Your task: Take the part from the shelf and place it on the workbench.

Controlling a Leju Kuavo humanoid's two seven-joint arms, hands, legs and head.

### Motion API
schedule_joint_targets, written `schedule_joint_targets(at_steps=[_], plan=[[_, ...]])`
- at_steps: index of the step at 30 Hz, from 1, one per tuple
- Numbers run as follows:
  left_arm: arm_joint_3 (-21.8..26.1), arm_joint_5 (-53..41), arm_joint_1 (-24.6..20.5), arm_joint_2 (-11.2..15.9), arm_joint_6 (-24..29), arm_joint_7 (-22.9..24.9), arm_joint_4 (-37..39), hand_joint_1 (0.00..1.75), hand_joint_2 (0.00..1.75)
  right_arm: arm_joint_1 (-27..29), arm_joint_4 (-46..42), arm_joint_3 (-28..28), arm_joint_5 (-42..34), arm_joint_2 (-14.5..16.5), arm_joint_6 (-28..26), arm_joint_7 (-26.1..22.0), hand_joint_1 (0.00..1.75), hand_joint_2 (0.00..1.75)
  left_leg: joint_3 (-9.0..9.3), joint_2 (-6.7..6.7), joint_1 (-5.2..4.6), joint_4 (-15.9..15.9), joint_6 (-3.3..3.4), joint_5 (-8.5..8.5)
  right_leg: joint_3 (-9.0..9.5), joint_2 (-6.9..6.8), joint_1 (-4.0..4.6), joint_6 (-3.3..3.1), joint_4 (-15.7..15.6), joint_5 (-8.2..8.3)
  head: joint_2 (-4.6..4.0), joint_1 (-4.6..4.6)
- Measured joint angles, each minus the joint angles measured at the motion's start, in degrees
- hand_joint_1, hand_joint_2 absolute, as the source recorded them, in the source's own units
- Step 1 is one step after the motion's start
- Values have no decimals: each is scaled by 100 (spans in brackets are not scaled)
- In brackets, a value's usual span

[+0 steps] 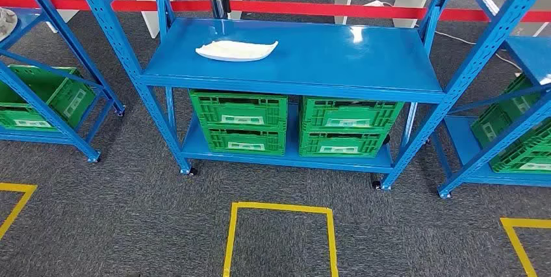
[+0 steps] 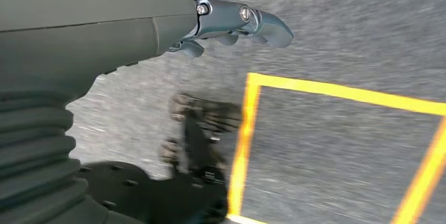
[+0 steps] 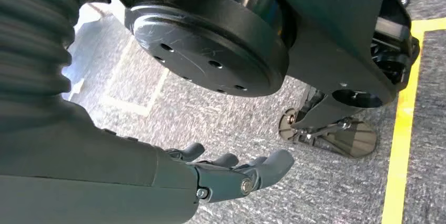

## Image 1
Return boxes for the black belt stanchion head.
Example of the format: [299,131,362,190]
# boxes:
[210,0,232,20]

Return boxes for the white power cable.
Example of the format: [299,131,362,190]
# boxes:
[353,0,524,72]

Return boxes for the red barrier belt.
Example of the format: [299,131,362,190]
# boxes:
[0,0,551,23]

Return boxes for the blue metal shelf rack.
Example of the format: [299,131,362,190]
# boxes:
[430,36,551,200]
[66,0,551,192]
[0,0,127,164]

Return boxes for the green plastic crate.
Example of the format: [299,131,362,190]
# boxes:
[0,64,96,132]
[189,90,288,133]
[470,74,551,147]
[491,135,551,175]
[298,130,389,158]
[202,126,287,157]
[300,96,405,135]

